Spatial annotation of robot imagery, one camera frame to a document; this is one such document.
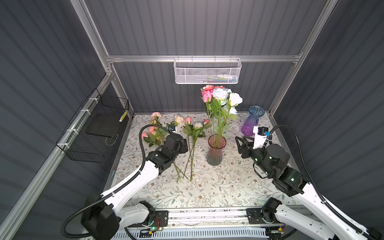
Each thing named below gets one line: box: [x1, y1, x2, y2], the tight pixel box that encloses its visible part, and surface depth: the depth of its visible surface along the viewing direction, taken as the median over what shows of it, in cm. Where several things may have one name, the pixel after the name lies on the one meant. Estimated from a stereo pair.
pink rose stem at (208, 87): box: [202, 84, 215, 91], surface depth 75 cm
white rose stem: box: [218, 92, 243, 141], surface depth 65 cm
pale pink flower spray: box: [141, 112, 169, 148], surface depth 104 cm
